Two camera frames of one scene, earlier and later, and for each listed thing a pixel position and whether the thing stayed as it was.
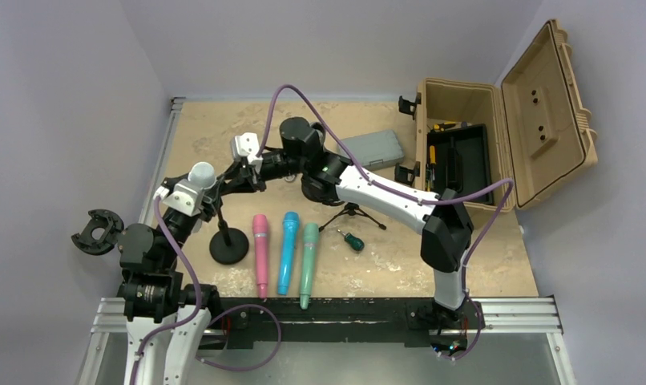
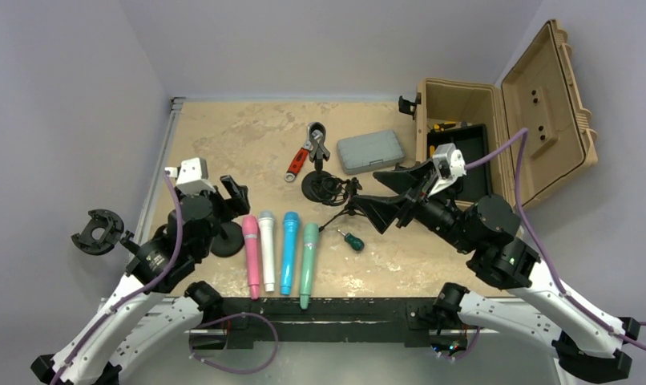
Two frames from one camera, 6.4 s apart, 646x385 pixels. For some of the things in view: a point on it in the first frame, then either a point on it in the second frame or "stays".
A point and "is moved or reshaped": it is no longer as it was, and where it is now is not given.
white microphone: x=202 y=174 is moved or reshaped
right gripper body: x=249 y=175 -> x=421 y=207
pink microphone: x=260 y=235 is moved or reshaped
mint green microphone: x=311 y=233 stays
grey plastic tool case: x=374 y=149 stays
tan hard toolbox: x=543 y=133 stays
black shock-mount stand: x=85 y=242 stays
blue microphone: x=290 y=223 stays
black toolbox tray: x=463 y=164 stays
